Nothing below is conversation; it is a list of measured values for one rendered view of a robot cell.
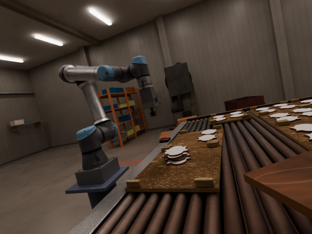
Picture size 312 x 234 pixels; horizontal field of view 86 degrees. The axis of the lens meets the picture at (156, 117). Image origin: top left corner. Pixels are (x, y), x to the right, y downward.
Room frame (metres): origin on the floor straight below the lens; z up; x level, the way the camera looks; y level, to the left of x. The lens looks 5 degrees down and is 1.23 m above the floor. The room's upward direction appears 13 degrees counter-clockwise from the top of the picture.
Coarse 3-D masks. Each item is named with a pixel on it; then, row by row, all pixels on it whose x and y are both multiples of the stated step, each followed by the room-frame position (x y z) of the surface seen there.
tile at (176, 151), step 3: (174, 147) 0.88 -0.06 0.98; (177, 147) 0.87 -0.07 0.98; (180, 147) 0.86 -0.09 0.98; (183, 147) 0.85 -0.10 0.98; (186, 147) 0.85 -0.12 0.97; (165, 150) 0.87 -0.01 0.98; (168, 150) 0.85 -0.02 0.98; (171, 150) 0.84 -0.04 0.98; (174, 150) 0.83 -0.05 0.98; (177, 150) 0.82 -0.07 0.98; (180, 150) 0.81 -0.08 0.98; (183, 150) 0.79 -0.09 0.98; (186, 150) 0.79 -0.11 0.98; (165, 153) 0.82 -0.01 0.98; (168, 153) 0.81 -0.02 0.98; (171, 153) 0.79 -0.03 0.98; (174, 153) 0.78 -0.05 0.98; (177, 153) 0.77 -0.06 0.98; (180, 153) 0.77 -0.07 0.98
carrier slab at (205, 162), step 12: (156, 156) 0.93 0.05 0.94; (192, 156) 0.80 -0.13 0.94; (204, 156) 0.77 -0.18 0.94; (216, 156) 0.73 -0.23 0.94; (144, 168) 0.80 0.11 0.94; (156, 168) 0.76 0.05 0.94; (168, 168) 0.73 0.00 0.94; (180, 168) 0.70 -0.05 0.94; (192, 168) 0.67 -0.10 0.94; (204, 168) 0.65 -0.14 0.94; (216, 168) 0.62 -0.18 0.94; (144, 180) 0.66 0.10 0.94; (156, 180) 0.64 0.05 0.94; (168, 180) 0.62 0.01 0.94; (180, 180) 0.60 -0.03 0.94; (192, 180) 0.57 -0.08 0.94; (216, 180) 0.54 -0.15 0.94; (204, 192) 0.51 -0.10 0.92; (216, 192) 0.50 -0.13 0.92
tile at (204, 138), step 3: (204, 135) 1.12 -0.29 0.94; (207, 135) 1.10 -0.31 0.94; (210, 135) 1.09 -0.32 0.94; (213, 135) 1.07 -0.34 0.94; (198, 138) 1.10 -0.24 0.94; (201, 138) 1.06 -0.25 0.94; (204, 138) 1.04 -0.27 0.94; (207, 138) 1.03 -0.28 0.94; (210, 138) 1.01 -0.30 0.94; (213, 138) 1.01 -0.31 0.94; (216, 138) 1.01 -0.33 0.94; (201, 141) 1.02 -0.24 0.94; (204, 141) 1.00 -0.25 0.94; (207, 141) 0.99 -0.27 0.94
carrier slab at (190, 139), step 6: (192, 132) 1.33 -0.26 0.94; (198, 132) 1.28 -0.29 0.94; (216, 132) 1.15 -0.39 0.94; (222, 132) 1.12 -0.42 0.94; (180, 138) 1.22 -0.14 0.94; (186, 138) 1.18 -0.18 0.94; (192, 138) 1.14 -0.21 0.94; (222, 138) 1.01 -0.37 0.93; (174, 144) 1.10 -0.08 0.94; (180, 144) 1.06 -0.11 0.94; (186, 144) 1.03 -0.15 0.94; (192, 144) 1.00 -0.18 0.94; (198, 144) 0.97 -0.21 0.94; (204, 144) 0.95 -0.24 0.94
